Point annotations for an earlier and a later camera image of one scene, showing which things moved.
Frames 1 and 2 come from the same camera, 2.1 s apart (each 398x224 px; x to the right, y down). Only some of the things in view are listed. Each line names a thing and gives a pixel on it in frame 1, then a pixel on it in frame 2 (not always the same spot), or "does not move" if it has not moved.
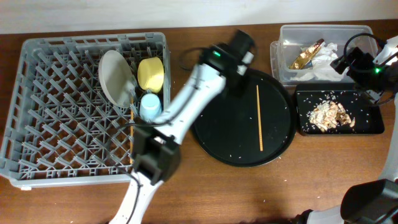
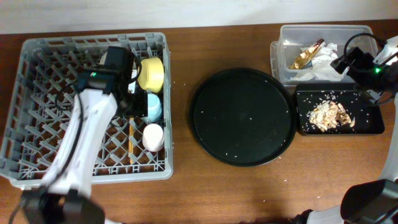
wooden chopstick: x=259 y=113 to x=131 y=140
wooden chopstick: x=131 y=140 does not move
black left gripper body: x=231 y=76 to x=136 y=104
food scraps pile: x=328 y=114 does not move
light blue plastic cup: x=150 y=107 does not move
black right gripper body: x=374 y=83 does not move
